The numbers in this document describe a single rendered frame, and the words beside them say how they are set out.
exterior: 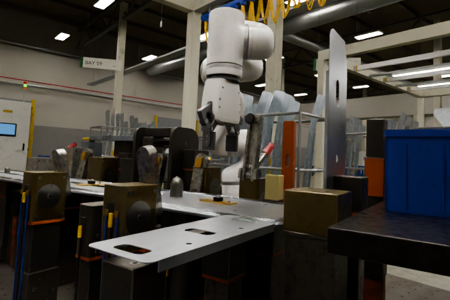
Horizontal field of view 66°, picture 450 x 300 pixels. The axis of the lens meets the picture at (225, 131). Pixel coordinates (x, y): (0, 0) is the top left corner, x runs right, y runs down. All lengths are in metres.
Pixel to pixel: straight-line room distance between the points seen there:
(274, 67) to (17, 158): 6.14
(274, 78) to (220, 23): 8.26
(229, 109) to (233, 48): 0.14
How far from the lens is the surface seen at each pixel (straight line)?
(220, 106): 0.75
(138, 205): 0.65
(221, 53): 0.78
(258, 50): 0.80
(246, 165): 0.91
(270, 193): 0.85
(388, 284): 1.38
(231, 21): 0.81
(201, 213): 0.68
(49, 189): 0.95
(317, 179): 7.65
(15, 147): 7.96
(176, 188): 0.85
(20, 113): 7.99
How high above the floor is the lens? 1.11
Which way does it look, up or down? 4 degrees up
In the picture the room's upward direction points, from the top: 3 degrees clockwise
